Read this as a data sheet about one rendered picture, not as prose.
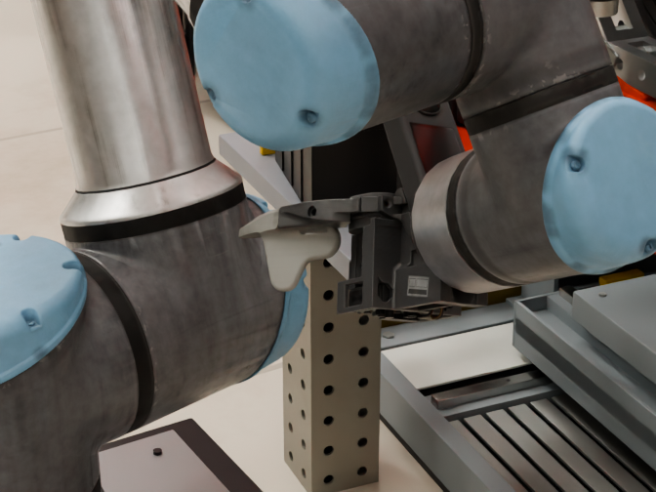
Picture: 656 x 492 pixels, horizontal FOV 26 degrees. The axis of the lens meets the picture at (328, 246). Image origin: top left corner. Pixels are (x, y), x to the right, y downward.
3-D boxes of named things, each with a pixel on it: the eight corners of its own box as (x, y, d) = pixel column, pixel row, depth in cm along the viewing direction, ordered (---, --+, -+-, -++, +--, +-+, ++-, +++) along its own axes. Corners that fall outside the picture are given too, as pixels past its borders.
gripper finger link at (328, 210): (267, 225, 100) (381, 218, 96) (268, 203, 100) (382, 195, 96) (300, 235, 104) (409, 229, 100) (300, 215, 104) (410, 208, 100)
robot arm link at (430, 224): (446, 133, 86) (576, 154, 91) (406, 148, 91) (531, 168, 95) (443, 279, 85) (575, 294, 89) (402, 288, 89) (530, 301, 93)
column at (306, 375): (378, 481, 196) (383, 201, 178) (311, 498, 192) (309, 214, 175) (348, 444, 204) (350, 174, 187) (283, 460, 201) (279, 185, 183)
